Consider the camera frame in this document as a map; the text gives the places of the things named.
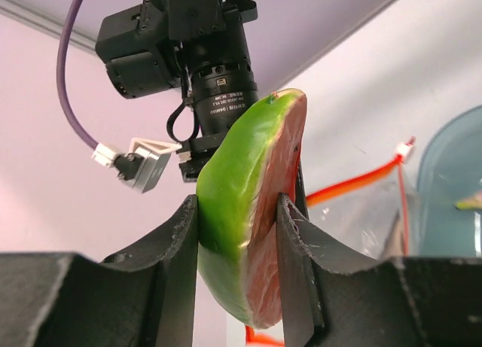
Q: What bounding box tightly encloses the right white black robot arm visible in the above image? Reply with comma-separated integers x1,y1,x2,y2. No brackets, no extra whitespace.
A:
95,0,258,182

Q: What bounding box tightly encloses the right aluminium corner post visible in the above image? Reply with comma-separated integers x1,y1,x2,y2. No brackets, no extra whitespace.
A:
1,0,95,55

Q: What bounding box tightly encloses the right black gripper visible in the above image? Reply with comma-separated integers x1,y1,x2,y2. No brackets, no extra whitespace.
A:
177,132,309,221

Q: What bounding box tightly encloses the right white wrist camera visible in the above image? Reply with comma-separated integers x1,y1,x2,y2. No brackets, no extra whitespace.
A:
114,138,182,193

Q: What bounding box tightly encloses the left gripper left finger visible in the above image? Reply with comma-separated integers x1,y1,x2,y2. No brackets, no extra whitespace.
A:
1,195,197,346

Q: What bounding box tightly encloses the blue transparent plastic tub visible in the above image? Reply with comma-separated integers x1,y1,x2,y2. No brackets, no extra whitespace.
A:
416,106,481,257

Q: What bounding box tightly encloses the toy watermelon slice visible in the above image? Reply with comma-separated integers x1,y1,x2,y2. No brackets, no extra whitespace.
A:
196,88,307,329

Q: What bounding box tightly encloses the clear orange zip top bag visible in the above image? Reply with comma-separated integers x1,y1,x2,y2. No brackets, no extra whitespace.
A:
244,135,423,346

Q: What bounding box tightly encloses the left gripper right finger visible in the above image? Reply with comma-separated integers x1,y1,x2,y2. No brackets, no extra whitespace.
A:
276,194,481,346

